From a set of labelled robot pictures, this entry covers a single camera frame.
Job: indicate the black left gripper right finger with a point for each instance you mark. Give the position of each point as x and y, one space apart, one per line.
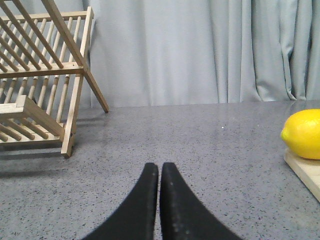
182 215

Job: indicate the grey curtain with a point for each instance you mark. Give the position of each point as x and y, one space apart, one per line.
181 52

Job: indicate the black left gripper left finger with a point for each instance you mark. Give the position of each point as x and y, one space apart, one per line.
134 219

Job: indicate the yellow lemon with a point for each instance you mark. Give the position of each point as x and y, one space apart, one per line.
301 133

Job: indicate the bamboo cutting board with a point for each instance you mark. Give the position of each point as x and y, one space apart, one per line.
307 170

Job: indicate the wooden dish rack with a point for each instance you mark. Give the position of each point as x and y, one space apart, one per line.
43 64

